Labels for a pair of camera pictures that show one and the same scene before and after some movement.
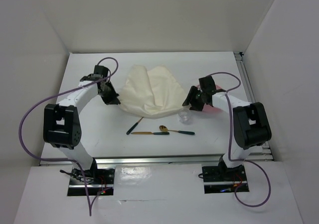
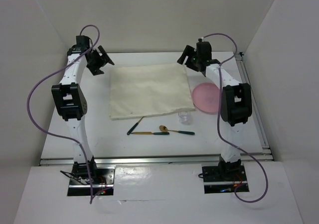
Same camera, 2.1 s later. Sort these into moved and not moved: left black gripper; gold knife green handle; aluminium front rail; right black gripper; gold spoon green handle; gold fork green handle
Moved: left black gripper; right black gripper
Not moved: gold fork green handle; aluminium front rail; gold spoon green handle; gold knife green handle
